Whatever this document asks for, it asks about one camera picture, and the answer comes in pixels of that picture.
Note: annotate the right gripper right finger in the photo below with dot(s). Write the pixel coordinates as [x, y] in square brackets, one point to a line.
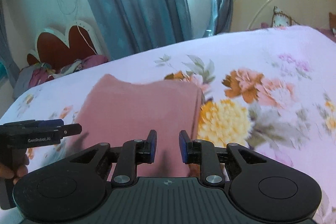
[190, 150]

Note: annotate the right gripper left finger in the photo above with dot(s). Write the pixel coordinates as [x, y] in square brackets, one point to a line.
[146, 149]

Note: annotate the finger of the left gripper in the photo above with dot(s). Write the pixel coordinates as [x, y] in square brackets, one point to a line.
[67, 130]
[36, 123]

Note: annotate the pink garment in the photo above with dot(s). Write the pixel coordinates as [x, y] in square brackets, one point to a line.
[115, 112]

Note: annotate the pile of clothes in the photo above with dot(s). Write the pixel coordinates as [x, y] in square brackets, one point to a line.
[40, 73]

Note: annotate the red heart-shaped headboard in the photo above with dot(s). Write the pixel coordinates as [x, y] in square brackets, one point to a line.
[58, 49]

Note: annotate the floral pink bedsheet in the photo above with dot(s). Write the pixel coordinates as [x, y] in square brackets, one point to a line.
[272, 90]

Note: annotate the patterned pillow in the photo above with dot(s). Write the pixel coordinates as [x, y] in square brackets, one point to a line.
[281, 19]

